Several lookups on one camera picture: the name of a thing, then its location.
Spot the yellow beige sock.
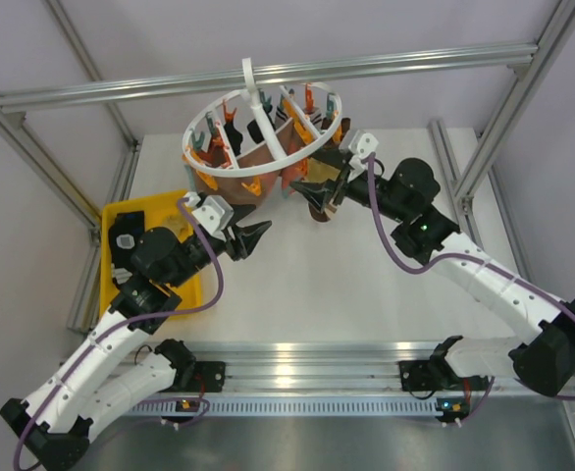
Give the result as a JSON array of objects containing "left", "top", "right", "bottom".
[{"left": 305, "top": 159, "right": 340, "bottom": 183}]

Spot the aluminium top crossbar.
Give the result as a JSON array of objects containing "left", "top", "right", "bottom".
[{"left": 0, "top": 43, "right": 539, "bottom": 113}]

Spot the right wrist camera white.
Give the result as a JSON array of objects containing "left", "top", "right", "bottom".
[{"left": 345, "top": 130, "right": 379, "bottom": 160}]

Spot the black sock on hanger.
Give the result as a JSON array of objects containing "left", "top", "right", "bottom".
[{"left": 246, "top": 120, "right": 265, "bottom": 144}]

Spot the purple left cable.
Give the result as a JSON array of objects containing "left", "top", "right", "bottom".
[{"left": 11, "top": 198, "right": 228, "bottom": 470}]

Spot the black patterned sock in tray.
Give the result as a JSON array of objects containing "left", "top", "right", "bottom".
[{"left": 108, "top": 211, "right": 145, "bottom": 288}]

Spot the white slotted cable duct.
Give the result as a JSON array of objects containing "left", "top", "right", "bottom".
[{"left": 134, "top": 394, "right": 445, "bottom": 419}]

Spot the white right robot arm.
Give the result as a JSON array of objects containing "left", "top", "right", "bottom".
[{"left": 290, "top": 153, "right": 575, "bottom": 399}]

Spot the brown striped sock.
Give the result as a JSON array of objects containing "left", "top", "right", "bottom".
[{"left": 308, "top": 200, "right": 338, "bottom": 224}]

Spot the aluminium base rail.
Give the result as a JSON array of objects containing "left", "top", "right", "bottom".
[{"left": 51, "top": 340, "right": 575, "bottom": 396}]

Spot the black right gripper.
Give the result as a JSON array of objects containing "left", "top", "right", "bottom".
[{"left": 291, "top": 143, "right": 409, "bottom": 225}]

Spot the white round clip hanger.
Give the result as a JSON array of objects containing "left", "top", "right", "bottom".
[{"left": 182, "top": 58, "right": 343, "bottom": 178}]

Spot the yellow plastic tray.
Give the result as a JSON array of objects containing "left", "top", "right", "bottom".
[{"left": 99, "top": 188, "right": 205, "bottom": 323}]

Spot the large brown sock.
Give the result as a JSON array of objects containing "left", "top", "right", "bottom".
[{"left": 186, "top": 142, "right": 281, "bottom": 206}]

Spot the salmon pink sock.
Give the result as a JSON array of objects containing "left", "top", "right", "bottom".
[{"left": 281, "top": 157, "right": 308, "bottom": 198}]

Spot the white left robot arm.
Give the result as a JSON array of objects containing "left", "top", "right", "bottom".
[{"left": 0, "top": 195, "right": 272, "bottom": 470}]

